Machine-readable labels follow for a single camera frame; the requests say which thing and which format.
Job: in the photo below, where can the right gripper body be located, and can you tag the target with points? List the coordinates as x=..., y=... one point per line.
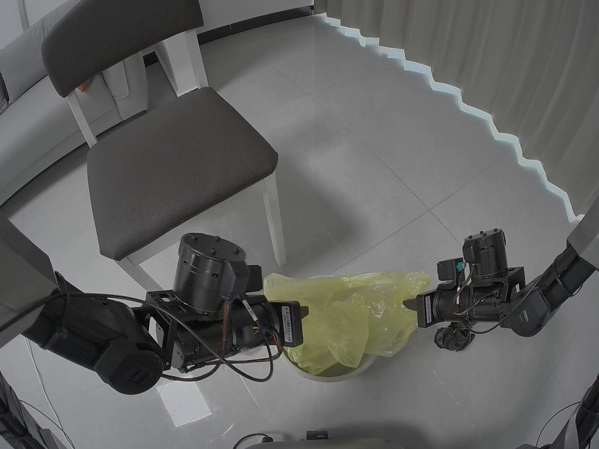
x=449, y=307

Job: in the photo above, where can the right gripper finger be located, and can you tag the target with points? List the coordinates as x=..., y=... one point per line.
x=413, y=305

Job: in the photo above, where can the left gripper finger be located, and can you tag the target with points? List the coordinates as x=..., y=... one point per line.
x=305, y=312

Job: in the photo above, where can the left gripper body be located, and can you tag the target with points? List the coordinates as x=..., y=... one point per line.
x=290, y=325

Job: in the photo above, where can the yellow plastic bag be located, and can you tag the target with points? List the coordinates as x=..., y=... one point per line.
x=346, y=307

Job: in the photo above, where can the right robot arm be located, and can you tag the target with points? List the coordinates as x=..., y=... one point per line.
x=533, y=307

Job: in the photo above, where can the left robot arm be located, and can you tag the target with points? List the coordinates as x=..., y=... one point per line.
x=84, y=325

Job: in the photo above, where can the white trash bin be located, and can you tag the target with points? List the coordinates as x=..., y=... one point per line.
x=337, y=376

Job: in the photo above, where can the dark grey padded white chair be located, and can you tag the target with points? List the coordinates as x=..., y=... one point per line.
x=178, y=166

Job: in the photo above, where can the white curtain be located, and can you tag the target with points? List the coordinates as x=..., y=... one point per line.
x=491, y=40

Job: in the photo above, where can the small orange object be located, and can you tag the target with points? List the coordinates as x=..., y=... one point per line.
x=86, y=86

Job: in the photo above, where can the light grey sofa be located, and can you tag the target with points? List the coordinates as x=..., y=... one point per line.
x=32, y=129

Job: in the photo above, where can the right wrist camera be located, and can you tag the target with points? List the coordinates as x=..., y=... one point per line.
x=447, y=271

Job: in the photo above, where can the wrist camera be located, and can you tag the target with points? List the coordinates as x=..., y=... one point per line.
x=447, y=271
x=250, y=278

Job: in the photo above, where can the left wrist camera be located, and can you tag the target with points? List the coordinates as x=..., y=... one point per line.
x=250, y=278

